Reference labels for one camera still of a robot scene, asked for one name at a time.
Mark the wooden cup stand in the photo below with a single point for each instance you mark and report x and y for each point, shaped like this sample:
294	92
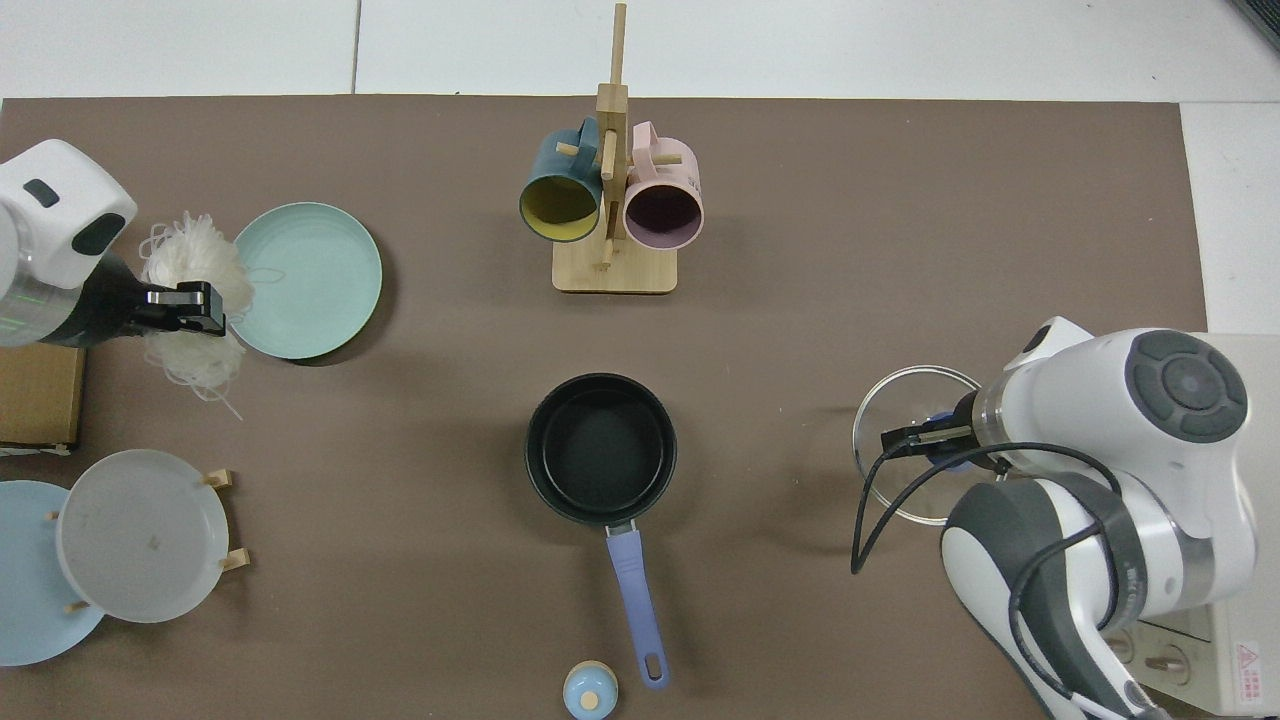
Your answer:
615	275

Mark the white vermicelli bundle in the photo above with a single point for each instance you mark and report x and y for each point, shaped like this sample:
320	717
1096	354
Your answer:
200	258

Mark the grey plate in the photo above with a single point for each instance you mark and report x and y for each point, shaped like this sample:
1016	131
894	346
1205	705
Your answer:
140	530

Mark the pink cup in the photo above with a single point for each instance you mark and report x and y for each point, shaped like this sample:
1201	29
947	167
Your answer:
672	175

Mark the small blue round thing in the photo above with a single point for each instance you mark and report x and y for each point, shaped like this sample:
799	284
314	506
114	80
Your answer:
580	692

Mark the pale toaster oven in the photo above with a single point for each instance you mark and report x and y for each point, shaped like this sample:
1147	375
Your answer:
1225	640

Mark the dark grey striped panel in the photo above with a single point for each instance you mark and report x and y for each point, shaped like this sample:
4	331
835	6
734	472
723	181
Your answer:
1262	18

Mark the light blue plate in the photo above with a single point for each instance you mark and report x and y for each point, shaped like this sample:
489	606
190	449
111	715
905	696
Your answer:
30	600

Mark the dark teal cup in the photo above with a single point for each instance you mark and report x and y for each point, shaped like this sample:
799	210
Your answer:
550	160

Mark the glass lid with blue knob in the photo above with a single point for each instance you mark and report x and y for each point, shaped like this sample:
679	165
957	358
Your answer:
905	482

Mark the brown table cloth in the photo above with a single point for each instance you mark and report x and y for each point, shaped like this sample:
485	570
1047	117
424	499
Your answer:
750	350

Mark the wooden plate rack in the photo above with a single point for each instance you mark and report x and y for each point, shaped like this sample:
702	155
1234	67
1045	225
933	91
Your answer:
222	478

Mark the mint green plate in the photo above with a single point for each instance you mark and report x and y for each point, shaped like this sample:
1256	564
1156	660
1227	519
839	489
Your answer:
320	280

